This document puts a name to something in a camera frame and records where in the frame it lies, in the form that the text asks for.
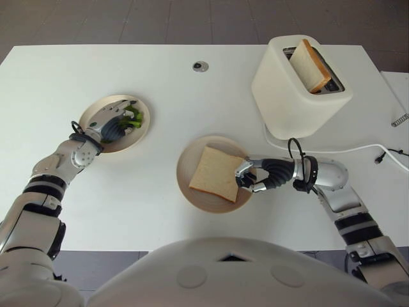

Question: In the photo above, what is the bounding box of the robot body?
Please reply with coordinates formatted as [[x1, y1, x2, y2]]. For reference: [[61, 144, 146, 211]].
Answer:
[[85, 236, 399, 307]]

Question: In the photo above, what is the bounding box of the white spiral notebook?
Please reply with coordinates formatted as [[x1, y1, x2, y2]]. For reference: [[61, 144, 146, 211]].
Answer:
[[379, 70, 409, 129]]

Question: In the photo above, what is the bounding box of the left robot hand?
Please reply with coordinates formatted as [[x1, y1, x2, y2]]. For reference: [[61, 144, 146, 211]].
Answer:
[[83, 99, 138, 144]]

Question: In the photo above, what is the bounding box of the green lettuce leaf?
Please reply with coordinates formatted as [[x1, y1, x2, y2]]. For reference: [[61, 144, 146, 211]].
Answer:
[[119, 104, 145, 129]]

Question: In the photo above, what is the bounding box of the cream toaster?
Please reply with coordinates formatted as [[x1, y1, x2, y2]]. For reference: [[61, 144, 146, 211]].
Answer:
[[251, 34, 354, 141]]

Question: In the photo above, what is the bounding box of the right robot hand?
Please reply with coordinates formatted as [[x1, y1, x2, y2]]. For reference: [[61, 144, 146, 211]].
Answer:
[[234, 155, 295, 194]]

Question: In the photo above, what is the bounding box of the bread slice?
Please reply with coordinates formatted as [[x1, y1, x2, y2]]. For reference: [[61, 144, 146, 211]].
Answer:
[[288, 38, 332, 95], [188, 146, 249, 203]]

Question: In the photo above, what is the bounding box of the white cord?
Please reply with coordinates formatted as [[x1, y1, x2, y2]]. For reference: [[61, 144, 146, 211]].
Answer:
[[261, 123, 409, 169]]

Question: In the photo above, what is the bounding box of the beige plate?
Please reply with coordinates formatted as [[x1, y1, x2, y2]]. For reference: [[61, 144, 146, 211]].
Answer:
[[78, 93, 153, 154], [176, 134, 258, 215]]

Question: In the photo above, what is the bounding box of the thin black plug cable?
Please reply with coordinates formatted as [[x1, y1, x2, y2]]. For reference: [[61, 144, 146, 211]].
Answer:
[[374, 148, 409, 166]]

